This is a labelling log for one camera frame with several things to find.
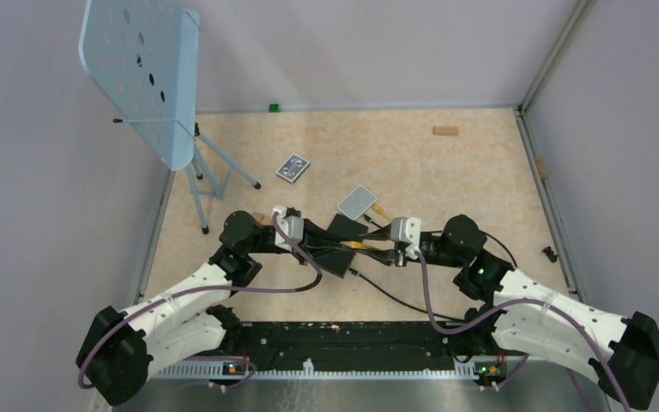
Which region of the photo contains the black network switch box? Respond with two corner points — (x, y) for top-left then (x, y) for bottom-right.
(311, 213), (372, 279)

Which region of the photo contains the light blue music stand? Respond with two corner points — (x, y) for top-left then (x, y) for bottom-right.
(78, 0), (261, 233)

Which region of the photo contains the black cable with plug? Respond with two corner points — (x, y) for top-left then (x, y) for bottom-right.
(349, 214), (521, 323)

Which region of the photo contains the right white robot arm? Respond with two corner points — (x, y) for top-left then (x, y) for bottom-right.
(349, 215), (659, 411)

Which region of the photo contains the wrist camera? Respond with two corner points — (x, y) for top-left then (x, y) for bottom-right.
(391, 217), (421, 248)
(272, 205), (305, 251)

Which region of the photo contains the grey card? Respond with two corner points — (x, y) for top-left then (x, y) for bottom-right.
(337, 185), (378, 221)

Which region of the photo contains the yellow ethernet cable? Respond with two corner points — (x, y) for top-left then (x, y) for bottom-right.
(343, 204), (393, 254)

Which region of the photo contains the blue playing card deck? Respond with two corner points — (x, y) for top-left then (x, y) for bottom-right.
(275, 153), (311, 185)

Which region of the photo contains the long wooden block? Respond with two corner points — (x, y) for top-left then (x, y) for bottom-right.
(432, 126), (460, 136)

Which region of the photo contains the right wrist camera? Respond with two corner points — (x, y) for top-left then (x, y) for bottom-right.
(391, 217), (421, 248)

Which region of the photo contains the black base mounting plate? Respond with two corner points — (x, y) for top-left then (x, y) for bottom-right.
(187, 321), (527, 373)

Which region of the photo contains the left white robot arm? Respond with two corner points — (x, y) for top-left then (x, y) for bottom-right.
(76, 206), (362, 406)

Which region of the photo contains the small black clip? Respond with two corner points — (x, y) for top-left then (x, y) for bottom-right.
(541, 246), (559, 263)

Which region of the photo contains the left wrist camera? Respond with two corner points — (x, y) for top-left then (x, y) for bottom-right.
(272, 205), (305, 251)

